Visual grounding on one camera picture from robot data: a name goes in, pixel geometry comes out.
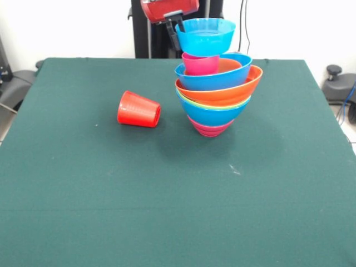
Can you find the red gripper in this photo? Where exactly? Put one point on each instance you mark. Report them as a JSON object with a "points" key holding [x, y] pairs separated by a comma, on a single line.
{"points": [[169, 8]]}

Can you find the small blue flat-bottomed bowl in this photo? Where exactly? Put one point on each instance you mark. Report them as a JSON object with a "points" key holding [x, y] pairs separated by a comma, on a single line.
{"points": [[205, 41]]}

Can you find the pink plastic cup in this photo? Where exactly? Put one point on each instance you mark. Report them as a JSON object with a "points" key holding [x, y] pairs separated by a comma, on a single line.
{"points": [[200, 65]]}

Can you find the large blue plastic bowl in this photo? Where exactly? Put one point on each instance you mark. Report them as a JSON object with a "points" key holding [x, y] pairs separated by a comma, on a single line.
{"points": [[214, 116], [214, 80]]}

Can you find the small orange flat-bottomed bowl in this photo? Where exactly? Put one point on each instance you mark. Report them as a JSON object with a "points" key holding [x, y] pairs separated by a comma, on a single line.
{"points": [[229, 65]]}

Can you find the large orange plastic bowl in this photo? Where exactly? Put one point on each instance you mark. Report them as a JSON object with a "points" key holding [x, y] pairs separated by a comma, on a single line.
{"points": [[222, 94]]}

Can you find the green plastic bowl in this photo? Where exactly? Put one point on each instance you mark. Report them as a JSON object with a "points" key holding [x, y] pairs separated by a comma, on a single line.
{"points": [[219, 106]]}

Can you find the red plastic cup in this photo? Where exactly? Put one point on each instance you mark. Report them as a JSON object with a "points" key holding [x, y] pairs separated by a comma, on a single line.
{"points": [[136, 109]]}

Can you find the pink plastic bowl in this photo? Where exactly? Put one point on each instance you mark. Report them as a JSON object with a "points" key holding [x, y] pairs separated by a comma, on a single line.
{"points": [[211, 130]]}

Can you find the black stand base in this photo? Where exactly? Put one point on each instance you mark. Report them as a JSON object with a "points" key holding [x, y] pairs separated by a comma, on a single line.
{"points": [[16, 86], [338, 89]]}

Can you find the dark green tablecloth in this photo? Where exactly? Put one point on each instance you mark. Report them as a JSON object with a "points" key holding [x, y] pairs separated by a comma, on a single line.
{"points": [[167, 208]]}

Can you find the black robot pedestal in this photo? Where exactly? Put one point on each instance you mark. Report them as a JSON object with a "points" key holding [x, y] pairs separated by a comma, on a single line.
{"points": [[142, 36]]}

